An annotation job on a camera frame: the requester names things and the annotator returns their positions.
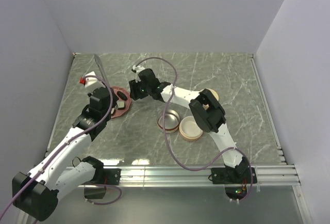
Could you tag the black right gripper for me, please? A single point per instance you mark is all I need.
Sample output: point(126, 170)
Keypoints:
point(133, 90)

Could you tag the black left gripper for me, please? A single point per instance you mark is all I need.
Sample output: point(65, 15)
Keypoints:
point(114, 97)

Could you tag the pale sushi roll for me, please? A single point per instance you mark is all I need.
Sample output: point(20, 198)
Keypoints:
point(121, 104)

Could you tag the pink dotted plate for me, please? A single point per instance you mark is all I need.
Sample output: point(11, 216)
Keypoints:
point(121, 112)

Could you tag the metal serving tongs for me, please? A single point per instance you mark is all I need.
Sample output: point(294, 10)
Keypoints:
point(100, 67)

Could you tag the red sushi roll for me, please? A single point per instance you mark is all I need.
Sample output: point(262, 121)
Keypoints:
point(113, 110)

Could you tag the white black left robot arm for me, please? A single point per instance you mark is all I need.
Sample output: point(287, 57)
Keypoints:
point(39, 191)

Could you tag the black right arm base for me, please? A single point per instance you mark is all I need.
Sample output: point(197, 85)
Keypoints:
point(236, 180)

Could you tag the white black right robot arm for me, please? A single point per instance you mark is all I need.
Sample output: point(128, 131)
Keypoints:
point(207, 112)

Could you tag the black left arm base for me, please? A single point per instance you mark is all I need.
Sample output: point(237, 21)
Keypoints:
point(107, 177)

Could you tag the metal lunch box tier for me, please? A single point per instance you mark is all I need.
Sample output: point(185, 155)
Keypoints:
point(171, 121)

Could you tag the beige lunch box tier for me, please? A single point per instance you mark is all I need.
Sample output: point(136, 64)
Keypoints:
point(189, 129)

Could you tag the black spiky sea cucumber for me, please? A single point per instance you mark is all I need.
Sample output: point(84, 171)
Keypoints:
point(122, 96)

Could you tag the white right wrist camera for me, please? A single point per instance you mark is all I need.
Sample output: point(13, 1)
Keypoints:
point(137, 68)

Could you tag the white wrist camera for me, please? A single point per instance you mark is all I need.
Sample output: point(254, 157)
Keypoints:
point(91, 83)
point(137, 68)

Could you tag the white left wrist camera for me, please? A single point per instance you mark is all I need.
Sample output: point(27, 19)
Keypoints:
point(91, 83)

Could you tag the aluminium front rail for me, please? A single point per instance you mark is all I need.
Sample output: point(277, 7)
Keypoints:
point(172, 195)

